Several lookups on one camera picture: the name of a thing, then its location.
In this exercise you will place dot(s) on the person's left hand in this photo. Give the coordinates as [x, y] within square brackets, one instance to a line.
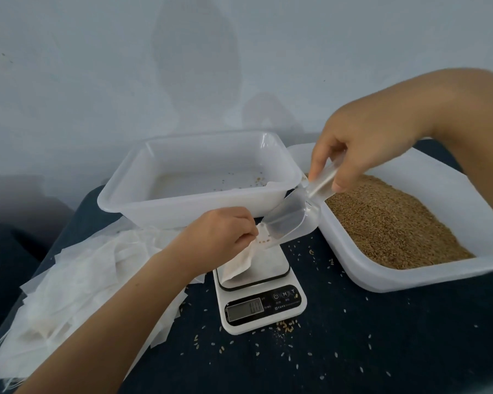
[214, 238]

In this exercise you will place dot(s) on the person's right hand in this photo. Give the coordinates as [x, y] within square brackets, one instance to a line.
[370, 139]

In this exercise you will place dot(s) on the white plastic tub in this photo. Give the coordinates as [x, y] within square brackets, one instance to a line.
[197, 205]

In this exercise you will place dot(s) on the clear plastic scoop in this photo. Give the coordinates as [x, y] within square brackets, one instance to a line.
[292, 213]

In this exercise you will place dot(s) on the brown grain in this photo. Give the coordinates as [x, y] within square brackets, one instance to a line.
[403, 225]

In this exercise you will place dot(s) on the white tray of grain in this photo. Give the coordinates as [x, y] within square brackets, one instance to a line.
[370, 275]

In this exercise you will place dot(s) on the pile of white bags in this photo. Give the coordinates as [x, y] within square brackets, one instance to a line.
[74, 291]

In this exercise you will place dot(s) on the person's left forearm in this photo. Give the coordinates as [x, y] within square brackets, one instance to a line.
[107, 340]

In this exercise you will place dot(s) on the person's right forearm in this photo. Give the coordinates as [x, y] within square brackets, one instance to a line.
[476, 119]

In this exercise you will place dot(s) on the white digital kitchen scale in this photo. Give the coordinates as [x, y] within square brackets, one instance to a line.
[263, 306]

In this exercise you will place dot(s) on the dark blue tablecloth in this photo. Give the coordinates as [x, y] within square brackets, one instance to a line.
[4, 275]
[378, 348]

